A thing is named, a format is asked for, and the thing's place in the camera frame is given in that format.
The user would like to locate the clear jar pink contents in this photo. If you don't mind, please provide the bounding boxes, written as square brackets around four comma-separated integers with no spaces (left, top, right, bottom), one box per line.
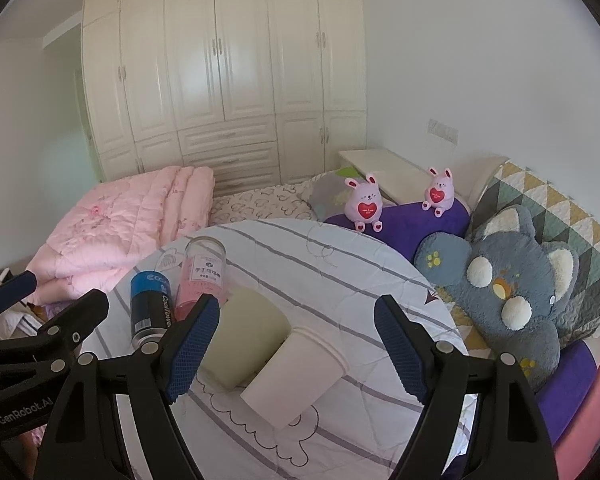
[174,236,226,321]

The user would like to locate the pale green cup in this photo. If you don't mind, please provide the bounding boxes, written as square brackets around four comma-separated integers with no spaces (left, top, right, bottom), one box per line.
[200,287,291,390]

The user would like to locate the white paper cup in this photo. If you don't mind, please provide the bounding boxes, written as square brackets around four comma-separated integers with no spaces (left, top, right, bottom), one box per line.
[240,327,349,429]

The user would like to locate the clutter pile of clothes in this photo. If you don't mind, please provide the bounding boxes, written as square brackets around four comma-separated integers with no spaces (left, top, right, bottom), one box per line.
[0,280,43,340]

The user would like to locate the pink blanket edge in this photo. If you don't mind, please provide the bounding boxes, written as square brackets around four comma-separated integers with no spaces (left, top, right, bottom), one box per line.
[556,368,600,479]

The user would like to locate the folded pink quilt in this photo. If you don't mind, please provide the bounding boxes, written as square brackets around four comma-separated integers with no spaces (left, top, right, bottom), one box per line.
[26,166,215,306]

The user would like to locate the blue black can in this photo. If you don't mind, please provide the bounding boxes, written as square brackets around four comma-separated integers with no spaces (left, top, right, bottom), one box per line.
[130,271,172,349]

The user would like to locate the grey koala plush cushion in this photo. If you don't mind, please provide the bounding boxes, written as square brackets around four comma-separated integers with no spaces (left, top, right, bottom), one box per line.
[414,205,579,391]

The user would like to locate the triangle pattern quilted pillow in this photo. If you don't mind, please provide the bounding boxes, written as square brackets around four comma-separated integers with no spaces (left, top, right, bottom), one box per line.
[469,160,600,346]

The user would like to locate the purple pillow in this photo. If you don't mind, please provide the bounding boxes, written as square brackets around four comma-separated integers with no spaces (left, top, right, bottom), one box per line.
[322,197,472,265]

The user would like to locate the striped white tablecloth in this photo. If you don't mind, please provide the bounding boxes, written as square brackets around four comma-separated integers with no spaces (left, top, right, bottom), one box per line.
[78,218,479,480]

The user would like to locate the heart pattern bed sheet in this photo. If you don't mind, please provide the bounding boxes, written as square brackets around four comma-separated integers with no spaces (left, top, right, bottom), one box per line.
[209,180,316,226]

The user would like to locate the right pink bunny plush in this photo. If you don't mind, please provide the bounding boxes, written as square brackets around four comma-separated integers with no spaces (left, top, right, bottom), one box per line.
[422,167,455,218]

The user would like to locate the pink bunny plush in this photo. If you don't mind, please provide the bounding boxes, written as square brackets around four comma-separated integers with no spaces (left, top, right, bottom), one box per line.
[422,167,455,218]
[343,174,384,233]

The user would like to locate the cream bed headboard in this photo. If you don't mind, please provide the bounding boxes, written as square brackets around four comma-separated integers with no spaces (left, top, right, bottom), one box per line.
[452,156,508,211]

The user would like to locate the left pink bunny plush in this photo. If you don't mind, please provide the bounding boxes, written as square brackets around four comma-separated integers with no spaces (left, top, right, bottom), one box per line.
[343,174,384,233]

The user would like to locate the grey green small pillow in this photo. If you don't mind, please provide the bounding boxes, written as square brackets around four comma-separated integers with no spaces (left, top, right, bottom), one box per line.
[306,167,361,221]

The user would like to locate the cream white wardrobe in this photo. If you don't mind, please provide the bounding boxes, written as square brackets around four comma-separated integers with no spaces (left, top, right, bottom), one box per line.
[81,0,367,194]

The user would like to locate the wall outlet panel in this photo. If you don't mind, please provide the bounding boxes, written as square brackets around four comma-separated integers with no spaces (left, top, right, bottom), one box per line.
[427,119,458,145]

